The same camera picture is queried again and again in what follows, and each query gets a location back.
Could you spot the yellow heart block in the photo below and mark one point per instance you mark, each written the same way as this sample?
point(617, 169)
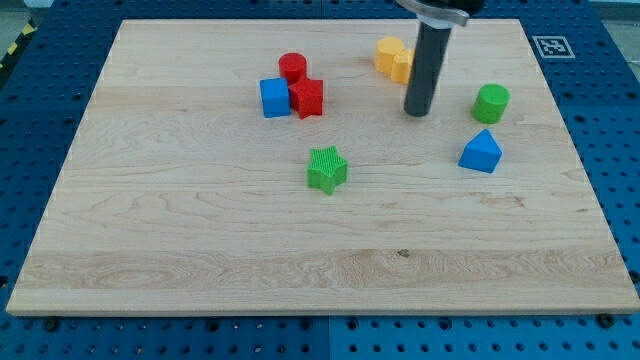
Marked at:
point(401, 66)

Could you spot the green star block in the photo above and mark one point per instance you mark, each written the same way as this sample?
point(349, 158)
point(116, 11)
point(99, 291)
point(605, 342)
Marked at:
point(326, 170)

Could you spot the red star block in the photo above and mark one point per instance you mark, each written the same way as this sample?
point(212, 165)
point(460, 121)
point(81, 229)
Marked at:
point(306, 97)

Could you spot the blue cube block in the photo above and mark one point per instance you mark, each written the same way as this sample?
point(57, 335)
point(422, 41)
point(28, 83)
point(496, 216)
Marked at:
point(275, 97)

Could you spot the red cylinder block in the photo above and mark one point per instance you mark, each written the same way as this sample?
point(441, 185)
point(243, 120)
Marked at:
point(292, 66)

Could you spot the wooden board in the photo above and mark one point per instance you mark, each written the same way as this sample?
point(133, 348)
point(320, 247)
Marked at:
point(179, 198)

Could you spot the yellow hexagon block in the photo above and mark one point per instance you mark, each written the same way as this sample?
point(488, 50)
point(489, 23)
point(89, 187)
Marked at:
point(386, 49)

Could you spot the blue triangle block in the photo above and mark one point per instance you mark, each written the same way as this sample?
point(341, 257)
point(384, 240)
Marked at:
point(482, 153)

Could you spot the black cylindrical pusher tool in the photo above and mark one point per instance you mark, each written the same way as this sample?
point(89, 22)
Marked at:
point(430, 48)

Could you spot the green cylinder block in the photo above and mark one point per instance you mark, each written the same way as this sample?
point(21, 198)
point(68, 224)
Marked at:
point(491, 103)

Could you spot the white fiducial marker tag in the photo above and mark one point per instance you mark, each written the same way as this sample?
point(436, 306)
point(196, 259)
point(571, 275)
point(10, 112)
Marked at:
point(553, 47)

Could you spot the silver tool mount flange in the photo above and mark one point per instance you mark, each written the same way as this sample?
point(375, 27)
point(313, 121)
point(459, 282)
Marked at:
point(442, 14)

